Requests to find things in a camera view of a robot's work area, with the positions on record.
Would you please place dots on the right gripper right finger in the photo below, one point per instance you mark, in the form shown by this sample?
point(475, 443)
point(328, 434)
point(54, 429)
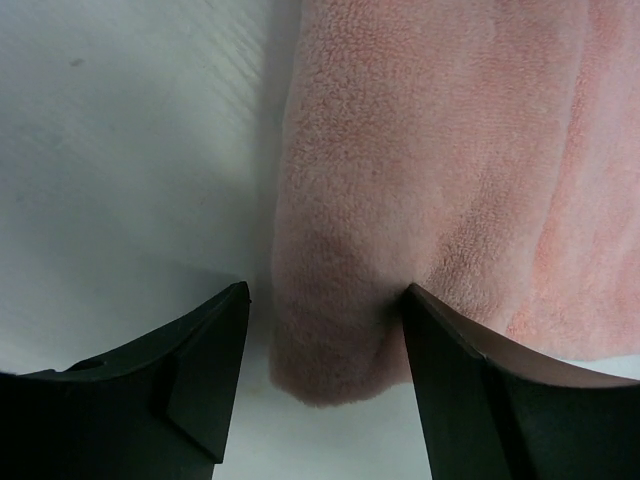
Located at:
point(492, 409)

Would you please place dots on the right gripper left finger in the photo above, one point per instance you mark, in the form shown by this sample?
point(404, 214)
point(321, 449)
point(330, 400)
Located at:
point(158, 407)

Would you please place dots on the pink towel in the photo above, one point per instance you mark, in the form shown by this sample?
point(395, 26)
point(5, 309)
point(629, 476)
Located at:
point(487, 151)

